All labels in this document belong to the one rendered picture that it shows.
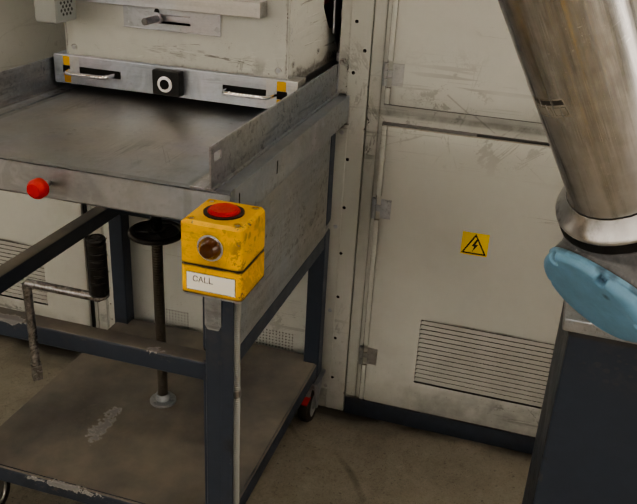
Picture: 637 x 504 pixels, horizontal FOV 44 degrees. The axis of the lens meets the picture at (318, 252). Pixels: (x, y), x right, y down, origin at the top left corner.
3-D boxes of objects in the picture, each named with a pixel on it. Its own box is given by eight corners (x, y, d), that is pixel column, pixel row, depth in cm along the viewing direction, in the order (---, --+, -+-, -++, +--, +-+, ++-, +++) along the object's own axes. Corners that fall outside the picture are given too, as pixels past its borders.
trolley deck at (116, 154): (231, 229, 117) (231, 192, 115) (-108, 171, 132) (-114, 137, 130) (347, 121, 176) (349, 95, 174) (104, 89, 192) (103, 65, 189)
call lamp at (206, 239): (219, 267, 91) (219, 241, 90) (192, 262, 92) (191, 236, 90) (223, 263, 92) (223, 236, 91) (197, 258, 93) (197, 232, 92)
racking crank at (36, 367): (26, 380, 138) (6, 224, 125) (37, 371, 140) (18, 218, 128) (110, 401, 133) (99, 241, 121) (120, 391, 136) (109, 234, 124)
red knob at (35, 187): (42, 202, 120) (40, 183, 119) (24, 199, 121) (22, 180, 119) (59, 193, 124) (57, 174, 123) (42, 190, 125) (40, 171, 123)
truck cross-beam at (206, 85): (296, 113, 152) (298, 82, 149) (55, 81, 165) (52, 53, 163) (304, 107, 156) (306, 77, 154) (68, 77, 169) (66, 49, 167)
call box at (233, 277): (241, 306, 94) (242, 228, 90) (180, 294, 96) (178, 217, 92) (264, 278, 101) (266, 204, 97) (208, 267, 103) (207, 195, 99)
